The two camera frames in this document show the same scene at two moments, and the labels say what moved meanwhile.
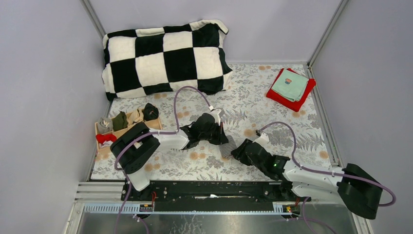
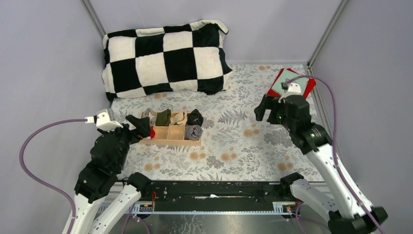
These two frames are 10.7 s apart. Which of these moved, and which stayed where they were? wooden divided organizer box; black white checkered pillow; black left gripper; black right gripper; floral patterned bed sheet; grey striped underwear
Moved: black right gripper; wooden divided organizer box; black left gripper; grey striped underwear
Stayed: black white checkered pillow; floral patterned bed sheet
